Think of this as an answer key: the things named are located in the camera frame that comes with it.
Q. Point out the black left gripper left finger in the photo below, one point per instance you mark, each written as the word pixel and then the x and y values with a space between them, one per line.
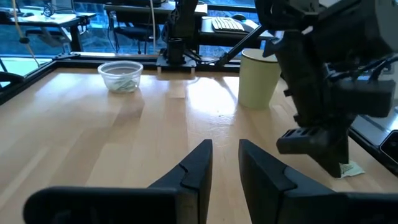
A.
pixel 124 205

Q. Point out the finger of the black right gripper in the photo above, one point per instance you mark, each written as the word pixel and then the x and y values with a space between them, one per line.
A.
pixel 344 152
pixel 304 141

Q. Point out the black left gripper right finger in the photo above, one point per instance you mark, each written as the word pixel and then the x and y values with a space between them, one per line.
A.
pixel 311 208

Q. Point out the green stevia packet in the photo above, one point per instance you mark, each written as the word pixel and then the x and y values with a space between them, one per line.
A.
pixel 354 170
pixel 130 84
pixel 116 88

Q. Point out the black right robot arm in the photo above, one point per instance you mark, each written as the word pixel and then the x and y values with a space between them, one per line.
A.
pixel 348 28

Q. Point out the pale yellow paper cup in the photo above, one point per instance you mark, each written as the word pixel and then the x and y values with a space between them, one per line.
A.
pixel 258 81

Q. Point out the black computer mouse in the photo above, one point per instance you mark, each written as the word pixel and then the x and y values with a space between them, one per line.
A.
pixel 239 17

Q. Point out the white keyboard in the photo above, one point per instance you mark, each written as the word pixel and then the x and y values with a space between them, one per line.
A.
pixel 227 25

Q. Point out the black keyboard desk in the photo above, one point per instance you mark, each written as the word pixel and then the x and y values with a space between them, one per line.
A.
pixel 217 37

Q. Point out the clear plastic bowl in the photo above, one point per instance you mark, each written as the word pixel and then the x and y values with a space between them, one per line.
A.
pixel 105 77

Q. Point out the black office chair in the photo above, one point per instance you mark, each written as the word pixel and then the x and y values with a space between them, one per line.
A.
pixel 136 31

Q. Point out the black curved part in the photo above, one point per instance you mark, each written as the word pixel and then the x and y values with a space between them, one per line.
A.
pixel 11 76

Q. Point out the dark desk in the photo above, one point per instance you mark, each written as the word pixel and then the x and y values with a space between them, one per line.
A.
pixel 140 9

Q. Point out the white-topped desk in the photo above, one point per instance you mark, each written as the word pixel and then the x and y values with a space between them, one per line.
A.
pixel 46 20

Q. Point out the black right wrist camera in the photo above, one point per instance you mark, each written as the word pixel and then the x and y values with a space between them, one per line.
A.
pixel 360 98

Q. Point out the black frame strut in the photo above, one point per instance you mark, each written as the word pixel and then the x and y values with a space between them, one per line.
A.
pixel 239 46

